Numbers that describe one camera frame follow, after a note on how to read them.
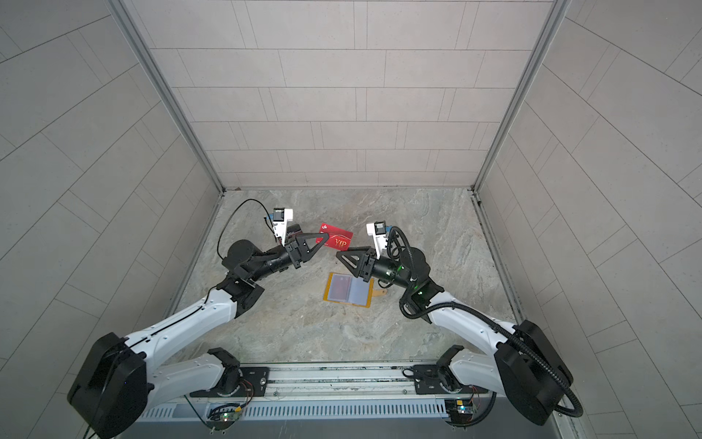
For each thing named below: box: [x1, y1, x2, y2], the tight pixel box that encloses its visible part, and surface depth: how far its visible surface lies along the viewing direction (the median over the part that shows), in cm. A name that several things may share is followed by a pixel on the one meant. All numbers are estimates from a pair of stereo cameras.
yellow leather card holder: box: [323, 271, 388, 308], surface depth 89 cm
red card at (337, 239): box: [316, 223, 354, 252], surface depth 67 cm
